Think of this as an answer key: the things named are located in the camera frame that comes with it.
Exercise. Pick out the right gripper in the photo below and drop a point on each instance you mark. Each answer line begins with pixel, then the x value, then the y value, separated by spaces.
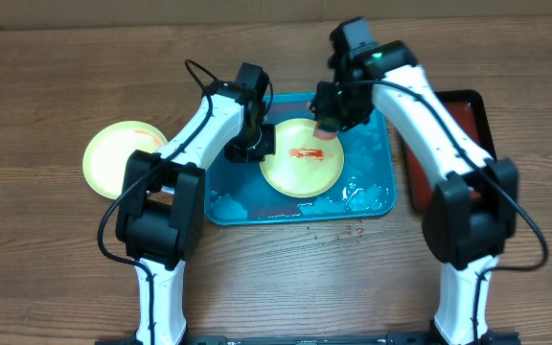
pixel 330 112

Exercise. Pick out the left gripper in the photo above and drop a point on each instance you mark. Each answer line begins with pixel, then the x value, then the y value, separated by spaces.
pixel 268 148

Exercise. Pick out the dark blue sponge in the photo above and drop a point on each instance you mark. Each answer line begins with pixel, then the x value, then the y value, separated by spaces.
pixel 327 120

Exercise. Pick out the yellow-green plate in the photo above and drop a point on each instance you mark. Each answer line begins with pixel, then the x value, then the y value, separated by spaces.
pixel 302 165
pixel 105 158

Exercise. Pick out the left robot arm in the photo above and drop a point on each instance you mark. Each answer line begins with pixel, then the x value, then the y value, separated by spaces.
pixel 160 212

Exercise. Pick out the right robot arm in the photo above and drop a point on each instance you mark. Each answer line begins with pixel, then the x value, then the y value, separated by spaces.
pixel 468 219

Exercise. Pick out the teal plastic tray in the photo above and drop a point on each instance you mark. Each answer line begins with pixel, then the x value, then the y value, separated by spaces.
pixel 238 194

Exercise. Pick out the black red rectangular tray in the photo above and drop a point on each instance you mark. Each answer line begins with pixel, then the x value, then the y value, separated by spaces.
pixel 468 110

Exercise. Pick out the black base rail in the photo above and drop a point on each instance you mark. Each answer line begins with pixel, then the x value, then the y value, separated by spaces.
pixel 393 338

